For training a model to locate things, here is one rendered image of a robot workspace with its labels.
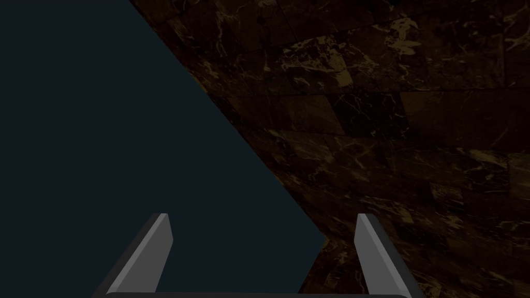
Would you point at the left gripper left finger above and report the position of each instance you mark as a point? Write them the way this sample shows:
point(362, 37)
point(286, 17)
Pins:
point(143, 260)

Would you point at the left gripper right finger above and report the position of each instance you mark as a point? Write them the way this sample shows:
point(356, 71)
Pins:
point(379, 260)

